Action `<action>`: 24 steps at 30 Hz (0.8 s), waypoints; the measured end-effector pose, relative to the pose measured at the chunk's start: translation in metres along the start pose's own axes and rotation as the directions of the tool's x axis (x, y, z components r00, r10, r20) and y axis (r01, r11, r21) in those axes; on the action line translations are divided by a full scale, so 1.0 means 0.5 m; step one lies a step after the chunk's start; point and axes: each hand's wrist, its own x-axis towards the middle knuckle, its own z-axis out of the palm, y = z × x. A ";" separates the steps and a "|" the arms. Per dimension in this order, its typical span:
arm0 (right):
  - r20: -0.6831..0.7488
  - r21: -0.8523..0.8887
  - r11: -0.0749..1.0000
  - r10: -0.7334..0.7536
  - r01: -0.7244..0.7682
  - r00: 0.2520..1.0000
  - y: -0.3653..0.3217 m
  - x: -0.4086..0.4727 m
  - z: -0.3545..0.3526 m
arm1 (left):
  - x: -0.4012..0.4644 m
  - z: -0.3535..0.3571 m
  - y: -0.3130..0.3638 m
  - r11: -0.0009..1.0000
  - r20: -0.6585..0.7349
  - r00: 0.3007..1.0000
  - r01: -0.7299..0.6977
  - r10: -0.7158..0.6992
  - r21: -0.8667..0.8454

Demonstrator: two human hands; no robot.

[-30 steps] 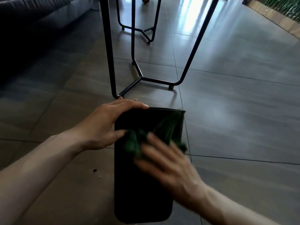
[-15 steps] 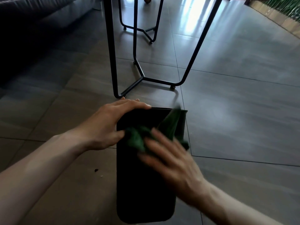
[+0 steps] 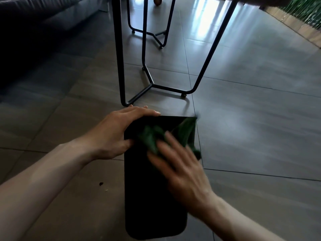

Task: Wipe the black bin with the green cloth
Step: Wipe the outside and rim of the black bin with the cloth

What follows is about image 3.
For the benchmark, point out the person's right hand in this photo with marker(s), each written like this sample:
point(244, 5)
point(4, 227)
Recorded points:
point(186, 178)

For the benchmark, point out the person's left hand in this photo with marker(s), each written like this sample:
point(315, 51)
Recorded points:
point(107, 136)

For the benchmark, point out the person's right thumb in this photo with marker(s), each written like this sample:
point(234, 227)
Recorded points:
point(158, 161)

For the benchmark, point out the person's left thumb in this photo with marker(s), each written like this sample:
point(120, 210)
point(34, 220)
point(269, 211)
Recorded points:
point(122, 147)

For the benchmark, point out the green cleaning cloth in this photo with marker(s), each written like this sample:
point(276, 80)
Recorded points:
point(150, 140)

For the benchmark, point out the black rectangular bin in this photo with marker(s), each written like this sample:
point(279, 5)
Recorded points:
point(150, 198)

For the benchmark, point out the person's left forearm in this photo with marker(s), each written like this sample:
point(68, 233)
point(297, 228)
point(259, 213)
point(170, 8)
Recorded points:
point(42, 183)

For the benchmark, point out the person's right forearm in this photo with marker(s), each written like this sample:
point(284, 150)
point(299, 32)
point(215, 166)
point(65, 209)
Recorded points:
point(238, 223)

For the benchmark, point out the dark grey sofa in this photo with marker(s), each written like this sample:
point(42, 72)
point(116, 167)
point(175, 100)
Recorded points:
point(30, 35)

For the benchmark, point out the small brown object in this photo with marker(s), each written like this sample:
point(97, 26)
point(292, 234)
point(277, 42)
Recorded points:
point(158, 0)

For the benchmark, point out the dark table top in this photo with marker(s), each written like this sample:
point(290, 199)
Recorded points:
point(258, 0)

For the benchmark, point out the wooden planter ledge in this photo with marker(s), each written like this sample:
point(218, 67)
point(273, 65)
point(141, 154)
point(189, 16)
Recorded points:
point(301, 28)

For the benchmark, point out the large black metal table frame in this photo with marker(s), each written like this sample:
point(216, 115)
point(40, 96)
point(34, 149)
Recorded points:
point(119, 47)

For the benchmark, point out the small black metal table frame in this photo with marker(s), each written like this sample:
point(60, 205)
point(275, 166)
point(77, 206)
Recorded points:
point(163, 35)

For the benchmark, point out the green plant wall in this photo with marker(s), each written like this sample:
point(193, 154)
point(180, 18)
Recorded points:
point(306, 9)

